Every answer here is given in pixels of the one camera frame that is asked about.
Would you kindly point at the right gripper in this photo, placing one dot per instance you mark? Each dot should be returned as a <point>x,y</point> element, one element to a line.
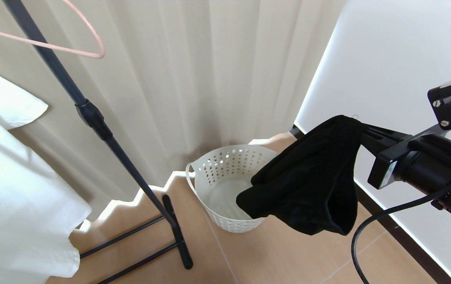
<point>438,165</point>

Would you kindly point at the black garment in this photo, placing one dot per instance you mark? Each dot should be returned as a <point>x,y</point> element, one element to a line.
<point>312,185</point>

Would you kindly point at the white printed shirt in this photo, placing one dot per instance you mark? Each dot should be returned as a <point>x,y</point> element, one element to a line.
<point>20,197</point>

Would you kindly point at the white laundry basket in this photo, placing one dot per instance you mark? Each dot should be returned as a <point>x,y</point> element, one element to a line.
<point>225,165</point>

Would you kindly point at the black clothes rack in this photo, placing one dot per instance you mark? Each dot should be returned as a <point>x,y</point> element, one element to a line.
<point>91,114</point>

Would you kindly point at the pink clothes hanger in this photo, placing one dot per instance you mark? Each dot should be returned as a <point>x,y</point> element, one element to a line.
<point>51,46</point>

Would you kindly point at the beige curtain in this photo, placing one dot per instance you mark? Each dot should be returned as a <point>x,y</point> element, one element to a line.
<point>209,71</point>

